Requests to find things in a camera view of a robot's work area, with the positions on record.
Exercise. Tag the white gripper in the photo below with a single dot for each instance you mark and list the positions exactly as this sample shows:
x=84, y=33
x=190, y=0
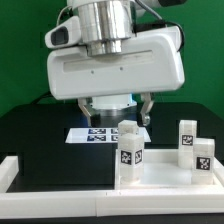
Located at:
x=149, y=62

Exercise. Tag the white square table top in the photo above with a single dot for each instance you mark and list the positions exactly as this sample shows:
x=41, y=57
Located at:
x=161, y=170

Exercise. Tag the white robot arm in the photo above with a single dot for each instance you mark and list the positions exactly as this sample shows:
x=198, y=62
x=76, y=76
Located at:
x=101, y=26

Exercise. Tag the white sheet with fiducial markers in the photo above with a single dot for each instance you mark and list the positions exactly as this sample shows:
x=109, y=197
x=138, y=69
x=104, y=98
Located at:
x=92, y=135

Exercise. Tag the white front obstacle bar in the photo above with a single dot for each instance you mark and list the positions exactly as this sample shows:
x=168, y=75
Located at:
x=111, y=203

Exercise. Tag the white obstacle bar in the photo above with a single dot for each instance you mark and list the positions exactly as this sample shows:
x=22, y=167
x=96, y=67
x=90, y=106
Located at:
x=111, y=203
x=8, y=171

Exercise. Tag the white left obstacle bar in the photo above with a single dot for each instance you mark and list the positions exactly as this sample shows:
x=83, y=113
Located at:
x=8, y=171

